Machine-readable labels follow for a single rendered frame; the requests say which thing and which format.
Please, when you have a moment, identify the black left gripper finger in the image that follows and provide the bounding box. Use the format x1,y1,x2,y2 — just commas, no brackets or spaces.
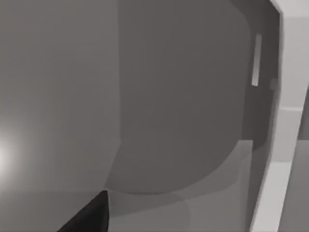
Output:
57,190,110,232

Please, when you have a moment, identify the grey cabinet with dark inside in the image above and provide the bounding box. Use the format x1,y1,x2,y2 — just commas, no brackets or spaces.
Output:
246,0,309,232

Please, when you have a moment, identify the pale grey bar handle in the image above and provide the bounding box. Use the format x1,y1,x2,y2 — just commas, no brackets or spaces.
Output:
251,33,263,87

